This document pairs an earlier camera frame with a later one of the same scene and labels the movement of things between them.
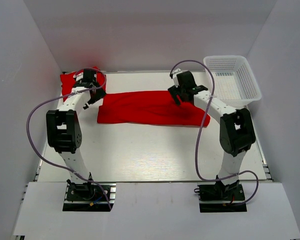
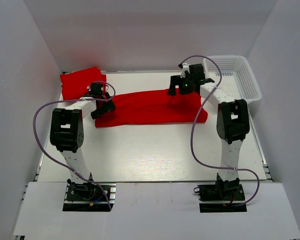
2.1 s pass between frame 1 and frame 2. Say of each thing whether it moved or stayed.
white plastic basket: stayed
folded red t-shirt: stayed
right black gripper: moved
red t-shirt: stayed
